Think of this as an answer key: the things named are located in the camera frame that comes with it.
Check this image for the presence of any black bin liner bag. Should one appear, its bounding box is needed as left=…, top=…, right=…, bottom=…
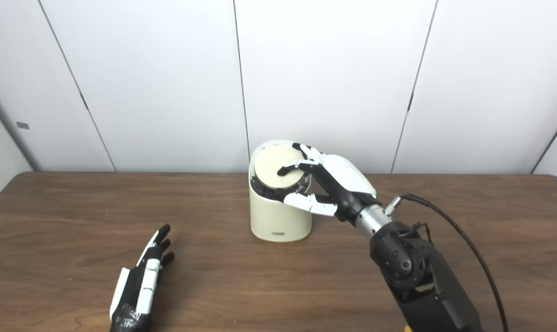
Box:
left=251, top=177, right=311, bottom=204

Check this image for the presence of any cream-colored round bin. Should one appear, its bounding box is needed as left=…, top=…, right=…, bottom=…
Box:
left=249, top=140, right=313, bottom=243

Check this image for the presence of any cream round bin lid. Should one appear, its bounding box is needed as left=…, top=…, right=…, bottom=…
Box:
left=254, top=145, right=309, bottom=190

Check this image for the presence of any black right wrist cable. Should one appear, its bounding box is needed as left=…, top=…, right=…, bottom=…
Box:
left=384, top=193, right=509, bottom=332

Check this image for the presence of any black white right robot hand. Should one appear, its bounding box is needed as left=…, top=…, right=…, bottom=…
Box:
left=277, top=143, right=378, bottom=222

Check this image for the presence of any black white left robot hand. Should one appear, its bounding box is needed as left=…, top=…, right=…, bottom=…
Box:
left=109, top=224, right=175, bottom=332

